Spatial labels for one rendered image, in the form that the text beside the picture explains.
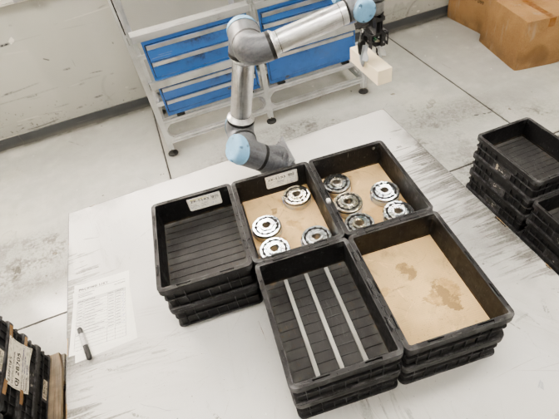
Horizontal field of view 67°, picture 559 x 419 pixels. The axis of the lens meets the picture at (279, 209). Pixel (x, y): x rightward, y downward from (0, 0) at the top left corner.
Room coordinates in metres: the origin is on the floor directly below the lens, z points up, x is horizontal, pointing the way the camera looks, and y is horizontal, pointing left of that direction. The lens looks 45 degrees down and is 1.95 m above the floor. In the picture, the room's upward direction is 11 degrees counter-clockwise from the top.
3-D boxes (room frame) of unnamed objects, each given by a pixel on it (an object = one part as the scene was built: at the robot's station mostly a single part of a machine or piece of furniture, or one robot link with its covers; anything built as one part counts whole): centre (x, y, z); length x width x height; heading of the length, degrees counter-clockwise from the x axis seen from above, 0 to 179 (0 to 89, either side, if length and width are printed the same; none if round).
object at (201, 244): (0.97, 0.28, 0.87); 0.40 x 0.30 x 0.11; 7
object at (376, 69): (1.57, -0.48, 1.08); 0.24 x 0.06 x 0.06; 12
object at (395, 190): (1.06, -0.38, 0.86); 0.10 x 0.10 x 0.01
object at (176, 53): (2.85, 0.31, 0.60); 0.72 x 0.03 x 0.56; 102
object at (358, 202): (1.04, -0.25, 0.86); 0.10 x 0.10 x 0.01
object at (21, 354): (0.93, 1.19, 0.41); 0.31 x 0.02 x 0.16; 12
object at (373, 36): (1.54, -0.49, 1.23); 0.09 x 0.08 x 0.12; 12
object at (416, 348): (0.65, -0.36, 0.92); 0.40 x 0.30 x 0.02; 7
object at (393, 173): (1.05, -0.31, 0.87); 0.40 x 0.30 x 0.11; 7
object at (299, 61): (3.01, -0.47, 0.60); 0.72 x 0.03 x 0.56; 102
